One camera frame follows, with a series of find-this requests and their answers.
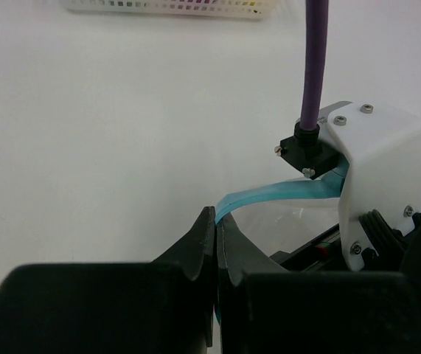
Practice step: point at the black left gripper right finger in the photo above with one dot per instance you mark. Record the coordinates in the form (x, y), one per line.
(265, 308)

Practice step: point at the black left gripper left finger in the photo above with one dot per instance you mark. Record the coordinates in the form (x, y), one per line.
(164, 306)

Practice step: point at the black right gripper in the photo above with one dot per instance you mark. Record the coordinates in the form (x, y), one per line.
(398, 252)

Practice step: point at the clear zip top bag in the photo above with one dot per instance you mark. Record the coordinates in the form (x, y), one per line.
(271, 219)

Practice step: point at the white plastic basket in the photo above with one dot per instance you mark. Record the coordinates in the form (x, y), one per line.
(211, 8)

